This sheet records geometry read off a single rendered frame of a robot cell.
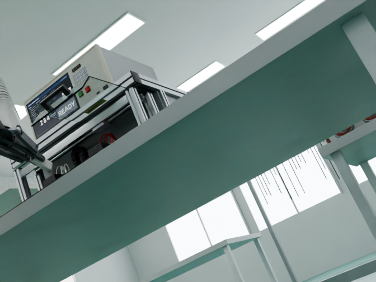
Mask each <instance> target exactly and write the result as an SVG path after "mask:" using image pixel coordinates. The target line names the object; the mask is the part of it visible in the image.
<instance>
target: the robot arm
mask: <svg viewBox="0 0 376 282"><path fill-rule="evenodd" d="M38 147H39V146H38V145H37V144H36V143H35V142H34V141H33V140H32V139H31V138H30V137H29V136H28V135H27V134H26V133H25V132H24V131H23V130H22V128H21V126H20V125H16V127H15V128H10V127H9V126H5V125H3V124H2V122H1V121H0V155H1V156H4V157H6V158H9V159H11V160H14V161H16V162H19V163H23V162H24V161H26V162H30V163H32V164H34V165H35V166H39V167H41V168H42V169H44V170H45V171H47V172H50V171H51V169H52V166H53V163H52V162H50V161H49V160H47V159H46V158H45V156H43V155H42V154H40V153H39V152H37V150H38Z"/></svg>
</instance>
